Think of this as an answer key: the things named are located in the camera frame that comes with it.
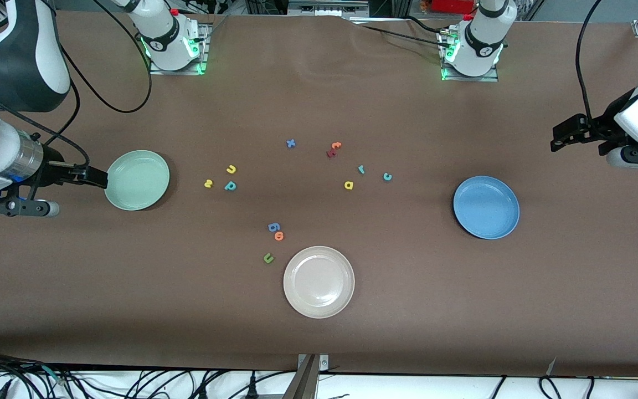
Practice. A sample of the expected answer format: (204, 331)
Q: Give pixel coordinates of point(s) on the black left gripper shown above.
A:
(603, 127)

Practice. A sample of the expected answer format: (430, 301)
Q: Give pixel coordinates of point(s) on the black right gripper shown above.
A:
(53, 171)

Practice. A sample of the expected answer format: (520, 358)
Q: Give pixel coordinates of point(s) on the teal letter p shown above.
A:
(234, 185)

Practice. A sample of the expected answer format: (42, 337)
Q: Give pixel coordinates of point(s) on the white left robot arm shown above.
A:
(482, 39)

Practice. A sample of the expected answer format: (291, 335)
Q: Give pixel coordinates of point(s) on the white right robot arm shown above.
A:
(14, 55)

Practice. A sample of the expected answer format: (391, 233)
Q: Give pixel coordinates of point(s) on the green plate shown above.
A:
(137, 180)

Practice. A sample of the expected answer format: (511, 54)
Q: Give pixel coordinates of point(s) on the blue plate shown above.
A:
(486, 207)

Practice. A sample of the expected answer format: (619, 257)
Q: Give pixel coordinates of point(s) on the red box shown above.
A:
(446, 5)

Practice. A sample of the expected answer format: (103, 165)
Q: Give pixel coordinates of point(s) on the beige plate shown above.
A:
(319, 282)

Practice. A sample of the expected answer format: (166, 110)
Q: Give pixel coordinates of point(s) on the black power plug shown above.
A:
(252, 385)

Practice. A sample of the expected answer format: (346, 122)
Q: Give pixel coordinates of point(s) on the grey power strip box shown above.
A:
(327, 8)

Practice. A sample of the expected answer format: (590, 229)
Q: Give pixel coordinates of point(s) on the brown table cover mat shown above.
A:
(352, 332)

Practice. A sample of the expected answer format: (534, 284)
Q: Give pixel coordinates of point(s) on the aluminium profile with bracket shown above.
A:
(305, 382)

